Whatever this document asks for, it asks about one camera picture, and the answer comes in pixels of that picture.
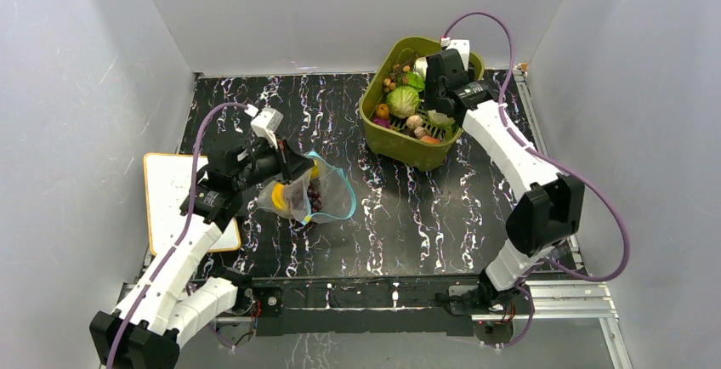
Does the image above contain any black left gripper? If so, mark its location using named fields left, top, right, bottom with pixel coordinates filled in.
left=235, top=133, right=315, bottom=191

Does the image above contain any dark red grape bunch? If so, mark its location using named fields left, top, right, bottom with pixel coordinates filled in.
left=286, top=179, right=322, bottom=214

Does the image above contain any yellow banana bunch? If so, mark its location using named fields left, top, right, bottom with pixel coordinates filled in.
left=266, top=161, right=320, bottom=219

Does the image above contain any clear zip bag blue zipper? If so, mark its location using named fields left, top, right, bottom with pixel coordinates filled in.
left=256, top=151, right=356, bottom=225

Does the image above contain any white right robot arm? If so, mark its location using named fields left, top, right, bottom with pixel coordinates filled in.
left=414, top=48, right=585, bottom=315

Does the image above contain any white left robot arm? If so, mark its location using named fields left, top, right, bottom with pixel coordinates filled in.
left=89, top=139, right=315, bottom=368

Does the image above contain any white garlic bulb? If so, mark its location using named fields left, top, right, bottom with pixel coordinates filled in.
left=413, top=57, right=428, bottom=82

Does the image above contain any green cabbage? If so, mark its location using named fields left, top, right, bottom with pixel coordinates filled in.
left=386, top=86, right=421, bottom=118
left=426, top=110, right=455, bottom=128

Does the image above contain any peach fruit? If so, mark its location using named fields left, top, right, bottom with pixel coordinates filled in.
left=419, top=135, right=441, bottom=144

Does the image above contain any olive green plastic bin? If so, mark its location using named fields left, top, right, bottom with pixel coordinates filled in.
left=360, top=37, right=491, bottom=171

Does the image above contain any small orange fruit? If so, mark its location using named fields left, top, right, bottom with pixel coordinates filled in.
left=374, top=103, right=390, bottom=120

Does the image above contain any white board orange edge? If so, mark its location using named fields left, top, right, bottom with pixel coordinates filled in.
left=144, top=153, right=241, bottom=256

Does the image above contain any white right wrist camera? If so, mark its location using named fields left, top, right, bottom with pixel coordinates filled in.
left=440, top=37, right=471, bottom=71

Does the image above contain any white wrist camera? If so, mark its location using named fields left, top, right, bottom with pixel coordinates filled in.
left=244, top=105, right=284, bottom=150
left=440, top=37, right=471, bottom=71

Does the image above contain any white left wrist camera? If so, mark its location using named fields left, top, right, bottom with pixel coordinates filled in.
left=244, top=105, right=284, bottom=150

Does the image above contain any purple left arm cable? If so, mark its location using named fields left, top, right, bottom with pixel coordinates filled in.
left=105, top=102, right=252, bottom=369

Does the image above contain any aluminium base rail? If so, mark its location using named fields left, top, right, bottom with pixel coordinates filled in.
left=249, top=277, right=618, bottom=321

